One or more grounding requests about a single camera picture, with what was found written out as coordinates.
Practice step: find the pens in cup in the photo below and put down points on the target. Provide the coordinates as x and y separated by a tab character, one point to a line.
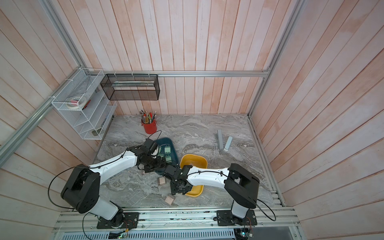
147	118

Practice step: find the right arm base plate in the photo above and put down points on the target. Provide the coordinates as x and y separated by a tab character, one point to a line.
226	218

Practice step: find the red pen cup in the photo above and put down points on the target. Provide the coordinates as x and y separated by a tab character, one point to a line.
150	128

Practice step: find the tape roll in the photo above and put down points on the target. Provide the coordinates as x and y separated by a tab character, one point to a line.
77	102

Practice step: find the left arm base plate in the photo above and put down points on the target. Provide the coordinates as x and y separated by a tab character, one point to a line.
122	220

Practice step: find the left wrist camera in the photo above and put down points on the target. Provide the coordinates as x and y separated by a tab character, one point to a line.
150	147

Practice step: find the pink plug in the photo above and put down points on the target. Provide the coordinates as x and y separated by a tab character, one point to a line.
162	181
170	199

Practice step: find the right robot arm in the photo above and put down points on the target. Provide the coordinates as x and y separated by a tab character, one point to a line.
239	183

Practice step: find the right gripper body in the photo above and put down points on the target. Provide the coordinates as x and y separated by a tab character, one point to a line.
175	188

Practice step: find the black mesh basket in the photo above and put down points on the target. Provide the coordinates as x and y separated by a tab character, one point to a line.
131	87

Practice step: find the teal storage box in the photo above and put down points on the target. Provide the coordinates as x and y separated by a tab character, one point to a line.
173	154

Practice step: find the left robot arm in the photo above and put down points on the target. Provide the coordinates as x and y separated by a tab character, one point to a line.
82	190

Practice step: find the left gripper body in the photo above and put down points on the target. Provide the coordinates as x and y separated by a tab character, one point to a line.
154	163

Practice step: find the white wire shelf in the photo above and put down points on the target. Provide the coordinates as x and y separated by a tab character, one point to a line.
91	122

